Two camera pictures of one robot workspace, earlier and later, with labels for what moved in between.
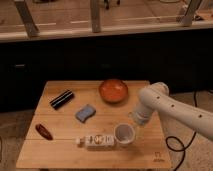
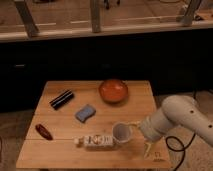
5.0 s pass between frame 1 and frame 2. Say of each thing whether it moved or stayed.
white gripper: moved
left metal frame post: stayed
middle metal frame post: stayed
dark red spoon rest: stayed
